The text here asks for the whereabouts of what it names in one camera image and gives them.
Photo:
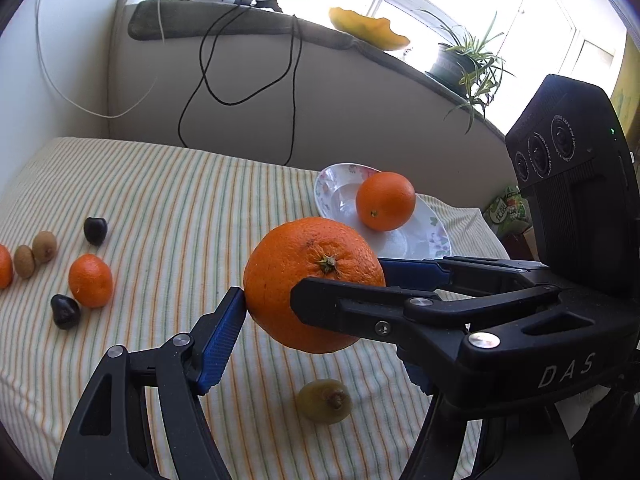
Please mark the large orange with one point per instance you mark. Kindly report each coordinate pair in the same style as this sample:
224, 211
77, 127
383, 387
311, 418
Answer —
385, 200
285, 270

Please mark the potted spider plant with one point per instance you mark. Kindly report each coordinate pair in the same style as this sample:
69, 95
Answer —
447, 62

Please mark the small mandarin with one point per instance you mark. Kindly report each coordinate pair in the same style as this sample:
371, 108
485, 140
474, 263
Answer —
91, 280
4, 266

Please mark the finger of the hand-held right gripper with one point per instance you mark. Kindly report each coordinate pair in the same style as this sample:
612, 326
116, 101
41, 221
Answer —
415, 272
350, 310

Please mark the striped blanket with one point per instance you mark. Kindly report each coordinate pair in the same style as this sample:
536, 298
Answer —
175, 210

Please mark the dark plum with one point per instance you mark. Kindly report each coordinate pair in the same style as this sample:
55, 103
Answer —
65, 311
95, 231

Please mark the cardboard box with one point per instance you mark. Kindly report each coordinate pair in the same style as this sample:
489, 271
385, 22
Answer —
529, 240

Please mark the yellow wall poster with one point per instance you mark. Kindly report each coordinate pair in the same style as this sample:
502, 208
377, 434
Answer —
629, 85

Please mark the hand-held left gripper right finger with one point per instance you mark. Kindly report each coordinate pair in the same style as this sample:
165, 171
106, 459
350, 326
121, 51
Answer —
419, 379

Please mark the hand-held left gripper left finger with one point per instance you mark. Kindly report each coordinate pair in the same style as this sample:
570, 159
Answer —
220, 345

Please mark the yellow pomelo peel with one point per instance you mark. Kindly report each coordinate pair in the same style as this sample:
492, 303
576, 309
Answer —
365, 27

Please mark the floral white plate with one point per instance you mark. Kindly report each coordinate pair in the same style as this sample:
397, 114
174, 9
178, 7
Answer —
340, 200

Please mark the green snack packet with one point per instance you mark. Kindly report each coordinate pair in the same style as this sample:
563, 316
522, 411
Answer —
507, 210

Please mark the brown kiwi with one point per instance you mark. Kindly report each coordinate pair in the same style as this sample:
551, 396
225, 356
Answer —
24, 261
45, 246

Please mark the grey windowsill mat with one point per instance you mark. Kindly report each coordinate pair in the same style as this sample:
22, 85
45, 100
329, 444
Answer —
225, 22

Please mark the green kiwi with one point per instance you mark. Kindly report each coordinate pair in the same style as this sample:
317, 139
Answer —
322, 402

